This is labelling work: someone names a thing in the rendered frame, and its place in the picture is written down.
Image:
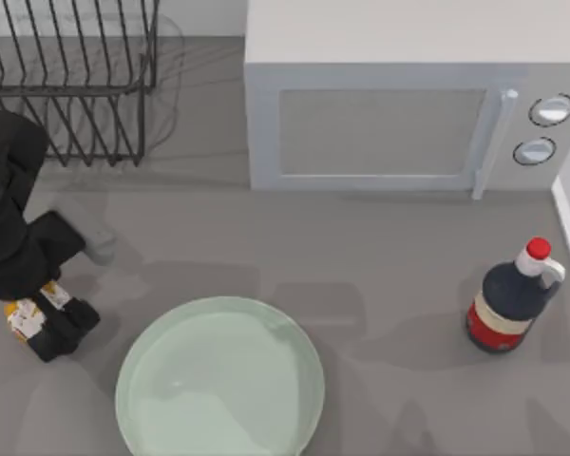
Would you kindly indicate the pale green round plate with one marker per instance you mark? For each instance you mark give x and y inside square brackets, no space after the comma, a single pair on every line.
[218,380]

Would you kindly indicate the microwave oven door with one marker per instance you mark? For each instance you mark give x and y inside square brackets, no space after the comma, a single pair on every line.
[380,133]

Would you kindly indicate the grey microwave knob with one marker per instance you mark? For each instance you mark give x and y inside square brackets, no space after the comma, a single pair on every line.
[534,151]
[552,110]

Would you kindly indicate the dark bottle with red cap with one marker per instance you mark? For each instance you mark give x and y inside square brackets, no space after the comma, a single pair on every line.
[501,304]

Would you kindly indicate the pale grey rounded box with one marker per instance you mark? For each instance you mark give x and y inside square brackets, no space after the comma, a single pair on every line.
[100,244]

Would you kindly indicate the pale grey microwave oven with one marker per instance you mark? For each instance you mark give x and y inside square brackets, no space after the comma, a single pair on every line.
[385,38]

